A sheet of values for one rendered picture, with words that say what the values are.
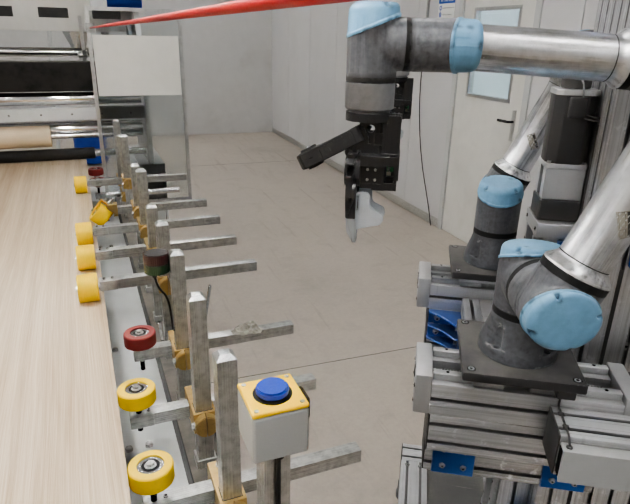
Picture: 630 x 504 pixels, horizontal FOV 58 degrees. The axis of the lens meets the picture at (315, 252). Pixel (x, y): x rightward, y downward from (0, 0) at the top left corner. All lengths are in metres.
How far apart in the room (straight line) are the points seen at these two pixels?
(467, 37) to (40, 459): 1.00
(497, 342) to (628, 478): 0.31
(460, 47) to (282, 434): 0.57
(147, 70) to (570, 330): 3.01
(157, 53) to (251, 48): 6.64
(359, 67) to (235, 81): 9.30
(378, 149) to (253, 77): 9.34
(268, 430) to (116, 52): 3.08
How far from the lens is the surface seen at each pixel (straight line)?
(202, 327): 1.20
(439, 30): 0.87
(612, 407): 1.26
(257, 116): 10.28
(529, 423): 1.25
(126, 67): 3.59
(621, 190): 0.97
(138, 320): 2.22
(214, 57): 10.05
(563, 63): 1.04
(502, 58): 1.01
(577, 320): 0.99
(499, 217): 1.58
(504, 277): 1.11
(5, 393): 1.40
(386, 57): 0.86
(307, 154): 0.90
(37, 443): 1.23
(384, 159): 0.87
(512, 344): 1.15
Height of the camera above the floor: 1.62
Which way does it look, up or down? 21 degrees down
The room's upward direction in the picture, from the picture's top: 1 degrees clockwise
